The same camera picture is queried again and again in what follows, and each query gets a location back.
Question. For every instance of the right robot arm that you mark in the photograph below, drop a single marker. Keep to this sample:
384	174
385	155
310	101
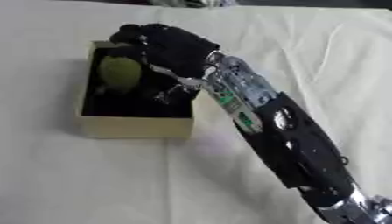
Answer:
286	137

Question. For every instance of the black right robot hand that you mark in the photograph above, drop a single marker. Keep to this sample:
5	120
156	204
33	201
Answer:
173	51

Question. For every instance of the tan cardboard box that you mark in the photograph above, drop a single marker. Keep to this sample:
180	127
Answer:
133	126

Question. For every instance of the green toy fruit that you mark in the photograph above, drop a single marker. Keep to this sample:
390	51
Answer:
120	71

